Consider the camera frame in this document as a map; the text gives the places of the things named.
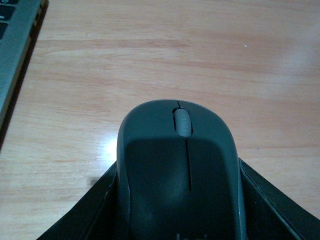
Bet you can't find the grey wireless computer mouse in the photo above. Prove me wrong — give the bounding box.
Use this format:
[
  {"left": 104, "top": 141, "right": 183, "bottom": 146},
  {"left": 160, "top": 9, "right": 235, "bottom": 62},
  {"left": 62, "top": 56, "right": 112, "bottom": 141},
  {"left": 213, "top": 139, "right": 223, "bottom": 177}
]
[{"left": 115, "top": 100, "right": 247, "bottom": 240}]

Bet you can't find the grey open laptop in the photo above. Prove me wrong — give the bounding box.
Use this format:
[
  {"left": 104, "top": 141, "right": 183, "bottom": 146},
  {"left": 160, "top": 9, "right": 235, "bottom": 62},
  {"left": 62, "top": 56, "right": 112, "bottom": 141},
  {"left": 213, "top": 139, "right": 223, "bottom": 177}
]
[{"left": 0, "top": 0, "right": 49, "bottom": 143}]

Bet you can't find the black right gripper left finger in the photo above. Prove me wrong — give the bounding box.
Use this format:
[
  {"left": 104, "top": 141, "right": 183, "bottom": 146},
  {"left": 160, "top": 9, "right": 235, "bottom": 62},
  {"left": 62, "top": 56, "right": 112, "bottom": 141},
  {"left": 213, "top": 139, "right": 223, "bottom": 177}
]
[{"left": 39, "top": 162, "right": 130, "bottom": 240}]

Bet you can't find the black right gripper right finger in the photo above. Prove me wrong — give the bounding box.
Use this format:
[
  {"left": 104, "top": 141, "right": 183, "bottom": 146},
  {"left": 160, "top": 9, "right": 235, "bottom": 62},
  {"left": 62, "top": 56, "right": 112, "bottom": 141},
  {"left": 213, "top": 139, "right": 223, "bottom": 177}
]
[{"left": 239, "top": 159, "right": 320, "bottom": 240}]

